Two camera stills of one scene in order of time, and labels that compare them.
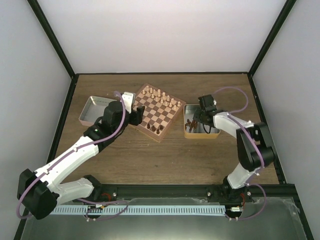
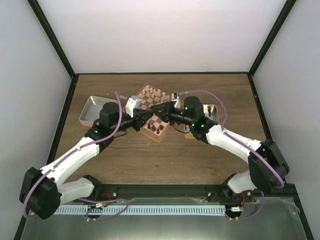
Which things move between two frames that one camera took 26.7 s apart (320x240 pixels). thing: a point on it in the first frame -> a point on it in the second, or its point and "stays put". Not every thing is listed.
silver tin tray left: [93, 110] stays put
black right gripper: [196, 116] -> [167, 111]
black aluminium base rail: [271, 192] stays put
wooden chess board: [161, 109] stays put
